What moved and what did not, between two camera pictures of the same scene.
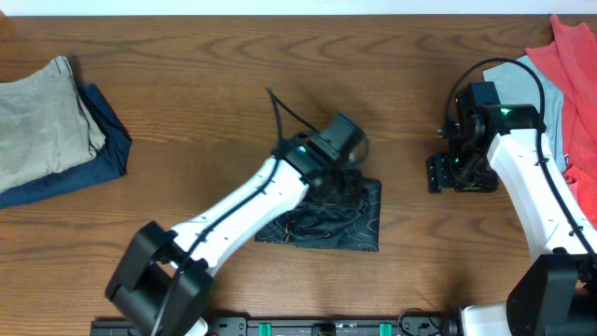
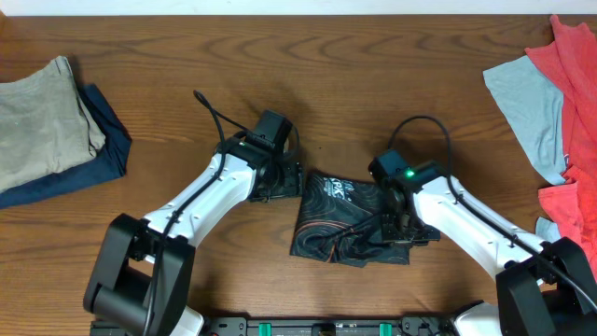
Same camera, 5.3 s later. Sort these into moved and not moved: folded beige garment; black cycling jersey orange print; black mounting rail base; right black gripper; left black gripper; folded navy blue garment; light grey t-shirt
Moved: left black gripper; right black gripper; black cycling jersey orange print
Not moved: black mounting rail base; light grey t-shirt; folded navy blue garment; folded beige garment
